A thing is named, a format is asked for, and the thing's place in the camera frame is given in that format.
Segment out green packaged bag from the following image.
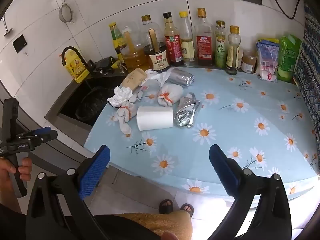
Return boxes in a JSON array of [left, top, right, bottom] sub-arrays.
[[277, 35, 302, 82]]

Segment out white sock-like bag orange tie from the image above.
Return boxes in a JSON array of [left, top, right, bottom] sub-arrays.
[[116, 102, 137, 135]]

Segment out metal hanging strainer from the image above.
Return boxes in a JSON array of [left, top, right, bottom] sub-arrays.
[[59, 0, 74, 23]]

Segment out silver foil wrapper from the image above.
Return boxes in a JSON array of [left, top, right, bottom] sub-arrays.
[[174, 92, 202, 128]]

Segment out left sandalled foot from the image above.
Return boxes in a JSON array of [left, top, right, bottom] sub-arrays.
[[158, 199, 174, 215]]

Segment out large cooking oil jug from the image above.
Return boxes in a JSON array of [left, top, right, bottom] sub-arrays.
[[120, 22, 150, 72]]

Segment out brown paper cup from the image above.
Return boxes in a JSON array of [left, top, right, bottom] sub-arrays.
[[120, 68, 147, 91]]

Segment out white vinegar bottle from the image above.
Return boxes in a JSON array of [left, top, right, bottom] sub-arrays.
[[179, 11, 195, 67]]

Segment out black sponge holder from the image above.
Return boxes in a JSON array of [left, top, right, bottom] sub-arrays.
[[93, 56, 119, 76]]

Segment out person's bare leg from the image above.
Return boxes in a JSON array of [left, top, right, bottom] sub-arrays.
[[118, 210, 193, 240]]

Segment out dark soy sauce jug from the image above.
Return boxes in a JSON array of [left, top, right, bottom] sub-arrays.
[[140, 15, 170, 72]]

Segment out red label clear bottle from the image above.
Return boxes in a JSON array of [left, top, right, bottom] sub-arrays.
[[195, 8, 213, 66]]

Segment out sandalled foot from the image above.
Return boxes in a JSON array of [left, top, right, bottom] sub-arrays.
[[158, 199, 174, 215], [180, 203, 194, 218]]

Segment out right sandalled foot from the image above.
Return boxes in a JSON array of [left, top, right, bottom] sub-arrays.
[[180, 203, 194, 218]]

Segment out person's left hand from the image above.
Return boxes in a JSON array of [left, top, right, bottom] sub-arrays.
[[0, 156, 33, 212]]

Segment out small dark oil bottle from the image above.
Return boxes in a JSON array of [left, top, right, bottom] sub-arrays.
[[226, 25, 241, 75]]

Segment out yellow seasoning box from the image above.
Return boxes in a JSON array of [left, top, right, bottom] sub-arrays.
[[63, 50, 89, 83]]

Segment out silver foil insulated bag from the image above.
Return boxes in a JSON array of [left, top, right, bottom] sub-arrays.
[[167, 68, 194, 87]]

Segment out black curved faucet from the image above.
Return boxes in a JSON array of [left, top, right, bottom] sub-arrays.
[[61, 46, 94, 76]]

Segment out white bag with orange tie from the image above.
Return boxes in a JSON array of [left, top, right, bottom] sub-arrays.
[[157, 83, 183, 107]]

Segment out white tissue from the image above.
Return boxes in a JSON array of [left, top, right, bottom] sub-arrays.
[[142, 69, 171, 87], [107, 87, 133, 108]]

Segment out black kitchen sink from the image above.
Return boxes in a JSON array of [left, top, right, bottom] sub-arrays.
[[44, 70, 126, 131]]

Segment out black wall switch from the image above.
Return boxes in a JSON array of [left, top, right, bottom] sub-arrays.
[[12, 34, 27, 53]]

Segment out red label sauce bottle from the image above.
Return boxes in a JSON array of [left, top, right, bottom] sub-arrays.
[[163, 12, 183, 66]]

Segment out green label oil bottle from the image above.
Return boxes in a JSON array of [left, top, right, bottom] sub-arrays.
[[215, 20, 226, 68]]

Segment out black power cable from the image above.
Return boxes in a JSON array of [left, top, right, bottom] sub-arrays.
[[267, 0, 302, 20]]

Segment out patterned blue curtain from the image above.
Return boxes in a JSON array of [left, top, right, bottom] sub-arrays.
[[292, 3, 320, 143]]

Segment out blue daisy tablecloth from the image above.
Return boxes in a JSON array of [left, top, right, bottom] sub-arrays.
[[85, 68, 318, 198]]

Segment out small glass jar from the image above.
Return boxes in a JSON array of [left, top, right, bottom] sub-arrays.
[[241, 50, 257, 74]]

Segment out yellow-green bottle at left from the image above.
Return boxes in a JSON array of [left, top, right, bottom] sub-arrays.
[[108, 22, 126, 63]]

